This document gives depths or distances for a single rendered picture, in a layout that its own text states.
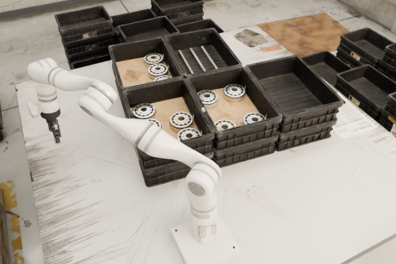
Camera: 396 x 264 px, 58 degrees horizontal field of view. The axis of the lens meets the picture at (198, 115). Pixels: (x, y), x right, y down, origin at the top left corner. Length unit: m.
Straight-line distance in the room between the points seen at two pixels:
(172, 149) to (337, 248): 0.71
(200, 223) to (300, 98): 0.84
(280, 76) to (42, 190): 1.25
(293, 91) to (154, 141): 0.92
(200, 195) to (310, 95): 0.90
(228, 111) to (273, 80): 0.34
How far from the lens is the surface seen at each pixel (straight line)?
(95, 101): 1.16
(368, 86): 2.81
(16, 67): 3.79
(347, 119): 1.95
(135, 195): 1.52
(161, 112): 1.65
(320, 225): 1.50
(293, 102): 1.76
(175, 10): 3.14
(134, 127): 1.12
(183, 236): 1.36
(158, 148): 1.11
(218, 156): 1.53
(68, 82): 1.29
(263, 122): 1.48
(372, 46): 3.30
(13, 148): 2.94
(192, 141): 1.38
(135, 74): 1.91
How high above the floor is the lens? 1.92
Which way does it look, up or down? 42 degrees down
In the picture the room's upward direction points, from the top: straight up
